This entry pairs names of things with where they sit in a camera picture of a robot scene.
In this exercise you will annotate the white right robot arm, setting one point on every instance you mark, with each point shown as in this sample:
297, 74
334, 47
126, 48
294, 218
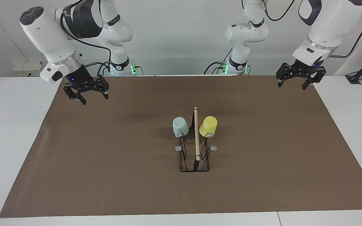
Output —
47, 31

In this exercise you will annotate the light green plastic cup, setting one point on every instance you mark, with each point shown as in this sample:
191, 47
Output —
180, 126

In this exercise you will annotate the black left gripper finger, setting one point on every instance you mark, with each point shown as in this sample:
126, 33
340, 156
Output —
316, 78
285, 72

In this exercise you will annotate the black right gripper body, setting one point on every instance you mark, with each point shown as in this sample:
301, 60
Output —
82, 80

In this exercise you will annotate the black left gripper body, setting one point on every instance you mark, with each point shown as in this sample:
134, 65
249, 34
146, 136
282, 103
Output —
305, 69

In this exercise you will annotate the white power strip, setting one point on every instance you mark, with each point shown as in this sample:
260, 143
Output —
27, 69

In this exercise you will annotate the yellow plastic cup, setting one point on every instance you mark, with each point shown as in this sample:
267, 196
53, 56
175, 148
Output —
208, 125

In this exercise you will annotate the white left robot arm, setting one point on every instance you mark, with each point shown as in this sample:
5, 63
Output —
328, 28

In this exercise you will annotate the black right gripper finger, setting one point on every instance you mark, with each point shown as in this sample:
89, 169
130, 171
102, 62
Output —
74, 93
104, 84

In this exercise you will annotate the brown table mat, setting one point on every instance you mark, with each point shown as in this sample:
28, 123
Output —
105, 182

